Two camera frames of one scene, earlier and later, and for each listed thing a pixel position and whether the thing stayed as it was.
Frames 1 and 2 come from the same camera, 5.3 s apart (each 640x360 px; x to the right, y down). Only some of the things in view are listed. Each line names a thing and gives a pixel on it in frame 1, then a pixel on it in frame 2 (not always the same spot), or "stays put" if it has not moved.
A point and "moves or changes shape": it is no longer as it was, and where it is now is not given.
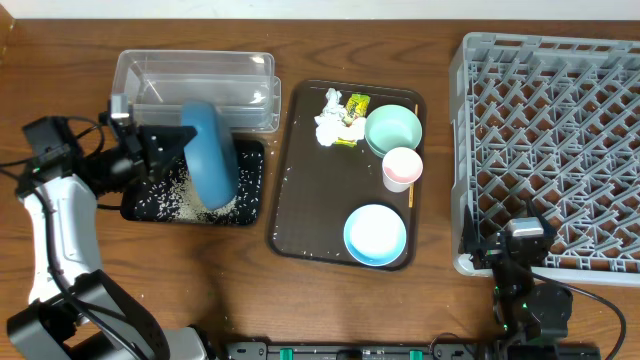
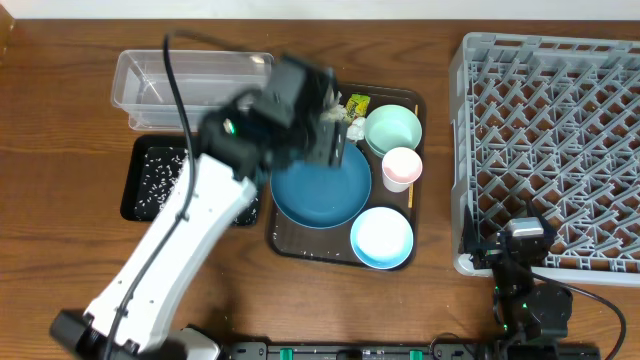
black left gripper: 127,148 -> 328,146
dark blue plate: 211,155 moves or changes shape
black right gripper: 490,249 stays put
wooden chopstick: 411,186 stays put
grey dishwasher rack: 553,122 stays put
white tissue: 331,125 stays put
